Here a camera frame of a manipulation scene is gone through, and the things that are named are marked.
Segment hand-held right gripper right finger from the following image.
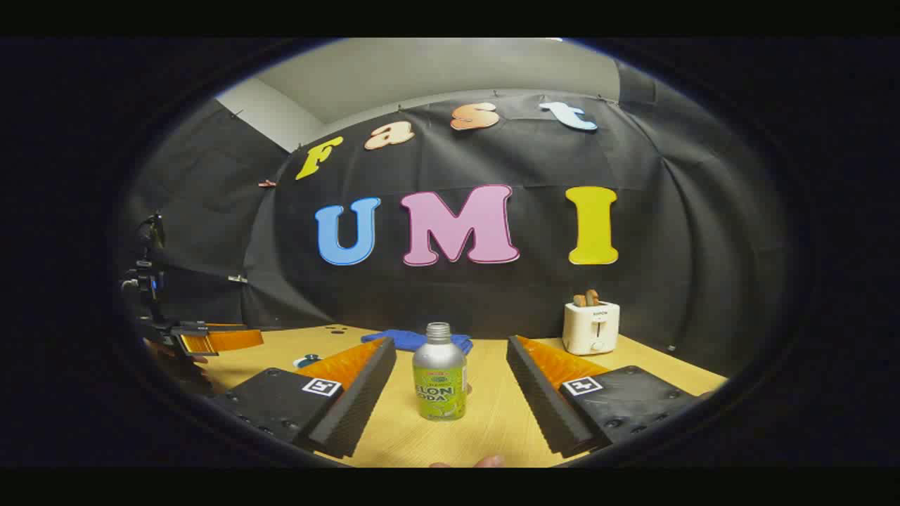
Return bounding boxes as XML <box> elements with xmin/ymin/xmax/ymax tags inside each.
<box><xmin>505</xmin><ymin>335</ymin><xmax>706</xmax><ymax>459</ymax></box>

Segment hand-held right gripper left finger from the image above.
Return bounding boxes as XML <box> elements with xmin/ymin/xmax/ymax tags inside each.
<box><xmin>210</xmin><ymin>336</ymin><xmax>398</xmax><ymax>460</ymax></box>

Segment silver green-label water bottle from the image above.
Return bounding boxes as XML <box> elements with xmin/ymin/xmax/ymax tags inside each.
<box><xmin>412</xmin><ymin>322</ymin><xmax>468</xmax><ymax>422</ymax></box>

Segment blue towel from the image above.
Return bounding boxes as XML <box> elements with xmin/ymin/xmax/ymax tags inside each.
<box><xmin>361</xmin><ymin>329</ymin><xmax>474</xmax><ymax>356</ymax></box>

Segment black backdrop cloth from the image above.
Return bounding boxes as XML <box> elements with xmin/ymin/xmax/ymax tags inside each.
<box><xmin>116</xmin><ymin>88</ymin><xmax>788</xmax><ymax>380</ymax></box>

